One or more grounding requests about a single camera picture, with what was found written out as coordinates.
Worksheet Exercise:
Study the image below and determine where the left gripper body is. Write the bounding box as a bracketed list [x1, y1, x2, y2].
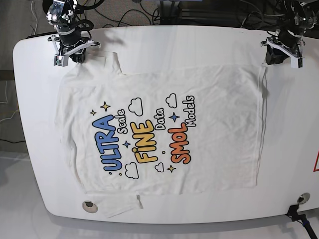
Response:
[265, 29, 303, 65]

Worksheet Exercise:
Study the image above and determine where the white printed T-shirt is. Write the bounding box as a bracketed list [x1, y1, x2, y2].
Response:
[55, 52, 267, 218]

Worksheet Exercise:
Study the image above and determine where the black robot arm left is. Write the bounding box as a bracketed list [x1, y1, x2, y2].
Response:
[261, 0, 319, 68]

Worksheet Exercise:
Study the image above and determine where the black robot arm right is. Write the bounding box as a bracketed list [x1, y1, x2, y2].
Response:
[43, 0, 94, 67]

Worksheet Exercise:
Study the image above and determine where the red white warning sticker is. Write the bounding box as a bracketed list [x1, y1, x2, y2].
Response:
[313, 152, 319, 172]

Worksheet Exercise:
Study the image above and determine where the left table grommet hole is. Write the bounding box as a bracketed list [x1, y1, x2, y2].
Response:
[82, 201, 98, 214]

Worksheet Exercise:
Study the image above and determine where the table grommet hole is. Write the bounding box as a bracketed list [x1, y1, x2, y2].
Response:
[82, 201, 98, 214]
[297, 193, 311, 205]

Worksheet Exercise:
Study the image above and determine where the right table grommet hole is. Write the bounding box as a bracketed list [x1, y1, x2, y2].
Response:
[297, 193, 311, 205]

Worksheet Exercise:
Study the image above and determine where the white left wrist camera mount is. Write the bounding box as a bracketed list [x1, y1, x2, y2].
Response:
[260, 36, 305, 69]

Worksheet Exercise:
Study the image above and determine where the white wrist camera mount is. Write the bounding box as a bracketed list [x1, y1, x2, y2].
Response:
[48, 35, 101, 67]
[260, 36, 305, 69]

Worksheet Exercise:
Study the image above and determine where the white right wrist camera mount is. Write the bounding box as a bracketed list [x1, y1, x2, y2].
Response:
[48, 35, 101, 67]

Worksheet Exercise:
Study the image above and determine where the black clamp with cable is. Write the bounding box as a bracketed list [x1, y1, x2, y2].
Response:
[286, 205, 318, 239]

